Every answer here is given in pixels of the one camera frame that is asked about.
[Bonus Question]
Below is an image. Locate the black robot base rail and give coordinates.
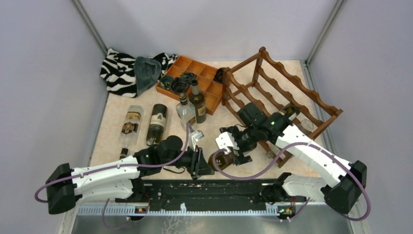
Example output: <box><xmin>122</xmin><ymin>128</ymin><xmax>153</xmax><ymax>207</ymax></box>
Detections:
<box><xmin>77</xmin><ymin>178</ymin><xmax>320</xmax><ymax>217</ymax></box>

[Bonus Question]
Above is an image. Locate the orange wooden compartment tray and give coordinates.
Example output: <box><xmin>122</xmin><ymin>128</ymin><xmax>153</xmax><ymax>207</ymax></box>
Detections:
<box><xmin>156</xmin><ymin>56</ymin><xmax>223</xmax><ymax>116</ymax></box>

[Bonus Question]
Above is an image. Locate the dark wine bottle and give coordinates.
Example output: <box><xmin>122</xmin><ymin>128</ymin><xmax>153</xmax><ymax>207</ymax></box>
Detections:
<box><xmin>146</xmin><ymin>103</ymin><xmax>168</xmax><ymax>146</ymax></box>
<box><xmin>208</xmin><ymin>152</ymin><xmax>236</xmax><ymax>171</ymax></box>
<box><xmin>189</xmin><ymin>79</ymin><xmax>206</xmax><ymax>124</ymax></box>

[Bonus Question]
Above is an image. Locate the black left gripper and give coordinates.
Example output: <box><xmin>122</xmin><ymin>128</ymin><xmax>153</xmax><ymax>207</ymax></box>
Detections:
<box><xmin>162</xmin><ymin>144</ymin><xmax>215</xmax><ymax>176</ymax></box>

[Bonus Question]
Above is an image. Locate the clear liquor bottle gold label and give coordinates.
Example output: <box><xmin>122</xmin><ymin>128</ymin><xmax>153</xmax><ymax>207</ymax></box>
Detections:
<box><xmin>119</xmin><ymin>105</ymin><xmax>144</xmax><ymax>159</ymax></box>

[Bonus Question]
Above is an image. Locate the dark wine bottle front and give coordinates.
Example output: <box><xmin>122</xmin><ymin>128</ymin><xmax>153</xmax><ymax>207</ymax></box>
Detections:
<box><xmin>208</xmin><ymin>152</ymin><xmax>236</xmax><ymax>171</ymax></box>

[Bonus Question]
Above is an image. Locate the dark wine bottle lying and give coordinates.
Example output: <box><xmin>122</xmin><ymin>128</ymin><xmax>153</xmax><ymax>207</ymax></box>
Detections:
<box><xmin>146</xmin><ymin>103</ymin><xmax>168</xmax><ymax>146</ymax></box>

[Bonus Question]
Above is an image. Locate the black rolled item right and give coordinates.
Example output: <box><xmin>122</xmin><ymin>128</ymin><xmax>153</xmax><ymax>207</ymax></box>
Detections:
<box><xmin>213</xmin><ymin>67</ymin><xmax>225</xmax><ymax>84</ymax></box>

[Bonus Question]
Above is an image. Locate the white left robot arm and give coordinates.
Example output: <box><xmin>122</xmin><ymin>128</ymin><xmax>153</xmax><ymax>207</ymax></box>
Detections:
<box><xmin>45</xmin><ymin>136</ymin><xmax>215</xmax><ymax>215</ymax></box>

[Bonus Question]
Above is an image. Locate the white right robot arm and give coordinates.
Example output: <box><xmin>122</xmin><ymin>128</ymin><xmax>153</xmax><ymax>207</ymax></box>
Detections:
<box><xmin>208</xmin><ymin>103</ymin><xmax>370</xmax><ymax>215</ymax></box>

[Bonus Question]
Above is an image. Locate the standing dark wine bottle back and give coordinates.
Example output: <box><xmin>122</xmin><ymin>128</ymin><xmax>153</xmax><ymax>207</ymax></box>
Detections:
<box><xmin>189</xmin><ymin>79</ymin><xmax>206</xmax><ymax>124</ymax></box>

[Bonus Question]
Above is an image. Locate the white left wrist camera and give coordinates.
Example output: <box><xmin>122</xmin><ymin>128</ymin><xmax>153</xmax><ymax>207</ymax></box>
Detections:
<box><xmin>188</xmin><ymin>130</ymin><xmax>205</xmax><ymax>150</ymax></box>

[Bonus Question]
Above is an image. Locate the green wine bottle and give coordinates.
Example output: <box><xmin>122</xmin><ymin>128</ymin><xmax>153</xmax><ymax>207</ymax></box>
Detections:
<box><xmin>279</xmin><ymin>103</ymin><xmax>300</xmax><ymax>121</ymax></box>

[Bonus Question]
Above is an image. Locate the standing clear bottle black cap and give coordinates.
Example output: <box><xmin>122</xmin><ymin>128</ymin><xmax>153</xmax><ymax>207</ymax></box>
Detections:
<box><xmin>176</xmin><ymin>93</ymin><xmax>198</xmax><ymax>130</ymax></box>

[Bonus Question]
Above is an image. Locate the wooden wine rack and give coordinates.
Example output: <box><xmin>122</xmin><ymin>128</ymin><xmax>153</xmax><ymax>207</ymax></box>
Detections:
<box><xmin>222</xmin><ymin>46</ymin><xmax>344</xmax><ymax>168</ymax></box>

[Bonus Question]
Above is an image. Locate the zebra striped cloth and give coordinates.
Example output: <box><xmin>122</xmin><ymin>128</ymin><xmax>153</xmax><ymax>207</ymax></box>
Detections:
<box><xmin>100</xmin><ymin>48</ymin><xmax>179</xmax><ymax>98</ymax></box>

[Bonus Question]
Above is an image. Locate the clear glass bottle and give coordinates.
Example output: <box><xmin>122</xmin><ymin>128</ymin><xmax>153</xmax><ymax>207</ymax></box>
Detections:
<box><xmin>265</xmin><ymin>118</ymin><xmax>315</xmax><ymax>158</ymax></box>

